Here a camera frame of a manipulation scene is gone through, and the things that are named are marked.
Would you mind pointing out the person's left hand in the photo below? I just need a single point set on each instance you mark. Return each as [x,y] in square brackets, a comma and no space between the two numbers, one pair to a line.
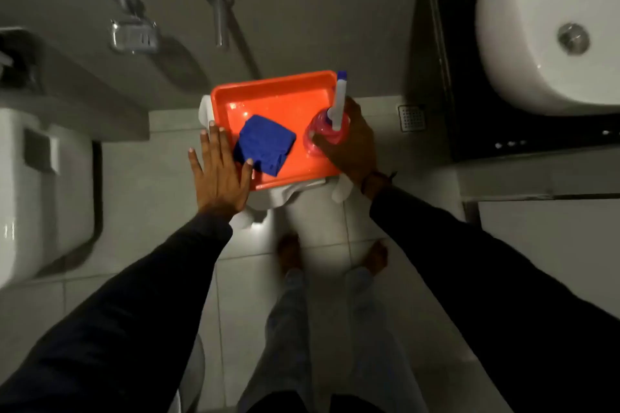
[220,180]

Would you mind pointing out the chrome sink drain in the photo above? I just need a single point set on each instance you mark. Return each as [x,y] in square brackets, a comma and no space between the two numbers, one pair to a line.
[573,39]

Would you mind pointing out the person's right hand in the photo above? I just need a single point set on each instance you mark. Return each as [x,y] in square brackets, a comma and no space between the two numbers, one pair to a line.
[356,146]

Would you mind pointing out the white wash basin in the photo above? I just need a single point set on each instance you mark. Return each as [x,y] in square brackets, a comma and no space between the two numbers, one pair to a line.
[533,16]

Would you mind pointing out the chrome wall sprayer holder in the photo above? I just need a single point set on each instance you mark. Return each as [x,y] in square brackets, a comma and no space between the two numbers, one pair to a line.
[134,32]

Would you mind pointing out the black sink countertop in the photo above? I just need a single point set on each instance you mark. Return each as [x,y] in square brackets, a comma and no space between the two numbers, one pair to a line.
[465,103]

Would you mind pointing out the square metal floor drain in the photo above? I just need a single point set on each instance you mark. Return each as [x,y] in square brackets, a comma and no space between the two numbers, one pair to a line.
[412,118]

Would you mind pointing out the grey flush plate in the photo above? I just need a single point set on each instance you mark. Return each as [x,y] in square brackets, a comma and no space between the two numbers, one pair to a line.
[40,150]

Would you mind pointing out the white plastic stool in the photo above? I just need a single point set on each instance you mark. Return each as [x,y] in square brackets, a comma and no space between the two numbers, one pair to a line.
[276,197]

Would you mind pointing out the person's left leg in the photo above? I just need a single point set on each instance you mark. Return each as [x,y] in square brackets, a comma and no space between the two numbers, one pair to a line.
[286,330]

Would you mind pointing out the person's right leg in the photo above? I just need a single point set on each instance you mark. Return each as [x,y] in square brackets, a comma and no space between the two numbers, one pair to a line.
[378,330]

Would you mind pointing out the person's leg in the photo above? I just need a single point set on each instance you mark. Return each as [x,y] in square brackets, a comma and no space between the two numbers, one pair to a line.
[286,330]
[378,330]

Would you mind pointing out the orange plastic tray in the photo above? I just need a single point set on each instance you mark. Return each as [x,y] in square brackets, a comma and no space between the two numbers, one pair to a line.
[276,98]

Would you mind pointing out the person's left forearm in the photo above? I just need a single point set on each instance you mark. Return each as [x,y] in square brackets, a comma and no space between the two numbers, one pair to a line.
[131,320]

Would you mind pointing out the blue cloth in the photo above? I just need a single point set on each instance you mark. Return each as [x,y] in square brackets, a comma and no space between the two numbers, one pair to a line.
[264,144]

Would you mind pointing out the person's right forearm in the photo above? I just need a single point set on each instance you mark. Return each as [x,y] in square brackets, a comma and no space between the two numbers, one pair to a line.
[508,311]

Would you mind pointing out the pink spray bottle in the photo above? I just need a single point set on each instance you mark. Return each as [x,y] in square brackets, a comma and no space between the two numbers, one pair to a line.
[334,129]

